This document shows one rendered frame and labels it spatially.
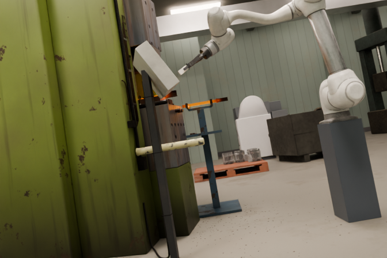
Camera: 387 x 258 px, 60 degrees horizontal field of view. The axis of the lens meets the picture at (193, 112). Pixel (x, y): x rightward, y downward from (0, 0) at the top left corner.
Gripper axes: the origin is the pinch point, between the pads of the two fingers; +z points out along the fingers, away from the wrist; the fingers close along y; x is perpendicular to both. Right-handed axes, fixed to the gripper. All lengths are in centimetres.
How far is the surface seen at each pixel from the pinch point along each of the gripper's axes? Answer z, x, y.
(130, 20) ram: -3, 54, 35
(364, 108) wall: -523, -352, 601
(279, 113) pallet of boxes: -287, -188, 551
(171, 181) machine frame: 47, -53, 32
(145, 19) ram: -11, 47, 32
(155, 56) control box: 15.3, 13.0, -26.9
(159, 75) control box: 19.8, 3.6, -26.9
